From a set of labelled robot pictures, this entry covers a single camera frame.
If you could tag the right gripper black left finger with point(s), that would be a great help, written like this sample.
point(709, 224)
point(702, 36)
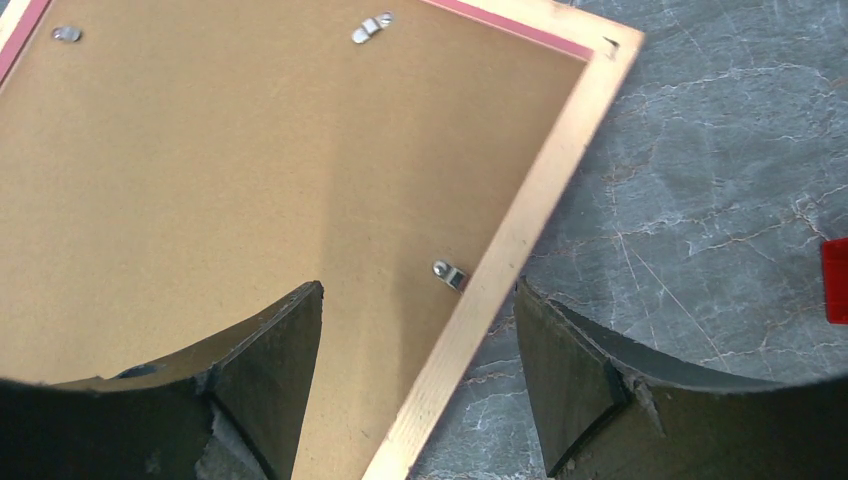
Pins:
point(230, 406)

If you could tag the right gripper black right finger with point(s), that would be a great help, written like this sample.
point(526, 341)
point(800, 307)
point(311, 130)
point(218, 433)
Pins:
point(608, 407)

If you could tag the pink wooden picture frame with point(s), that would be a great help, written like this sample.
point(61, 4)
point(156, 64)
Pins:
point(607, 50)

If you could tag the brown cardboard backing board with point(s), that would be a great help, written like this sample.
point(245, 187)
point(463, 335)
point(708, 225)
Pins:
point(187, 163)

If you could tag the silver metal turn clip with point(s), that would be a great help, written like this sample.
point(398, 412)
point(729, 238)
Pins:
point(450, 275)

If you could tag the red purple toy block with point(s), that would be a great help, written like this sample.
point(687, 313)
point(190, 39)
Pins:
point(835, 283)

